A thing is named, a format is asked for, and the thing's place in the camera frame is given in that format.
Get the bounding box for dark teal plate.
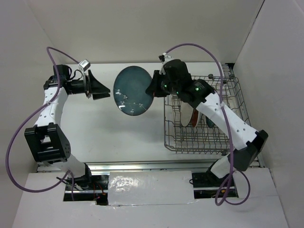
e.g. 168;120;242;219
206;117;215;128

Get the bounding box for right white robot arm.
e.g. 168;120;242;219
146;55;268;186

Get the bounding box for grey wire dish rack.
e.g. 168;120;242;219
164;76;250;157

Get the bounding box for red plate blue flower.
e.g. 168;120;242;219
190;109;201;127

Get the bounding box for teal plate white flowers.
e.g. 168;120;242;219
113;66;153;116

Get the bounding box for cream plate tree pattern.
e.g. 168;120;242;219
180;101;193;127

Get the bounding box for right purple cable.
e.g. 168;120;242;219
163;43;251;206

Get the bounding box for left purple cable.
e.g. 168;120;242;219
5;46;83;198

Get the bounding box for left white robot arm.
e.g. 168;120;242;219
24;65;110;190

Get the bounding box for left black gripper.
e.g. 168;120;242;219
69;69;110;101

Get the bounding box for purple cable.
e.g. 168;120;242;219
163;43;251;206
5;46;83;198

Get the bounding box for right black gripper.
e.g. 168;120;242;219
146;69;181;96

